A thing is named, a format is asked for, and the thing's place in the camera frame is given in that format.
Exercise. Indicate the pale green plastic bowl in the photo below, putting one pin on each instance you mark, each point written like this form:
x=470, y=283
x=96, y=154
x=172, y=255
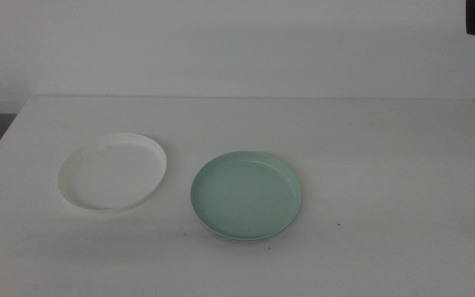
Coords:
x=245, y=194

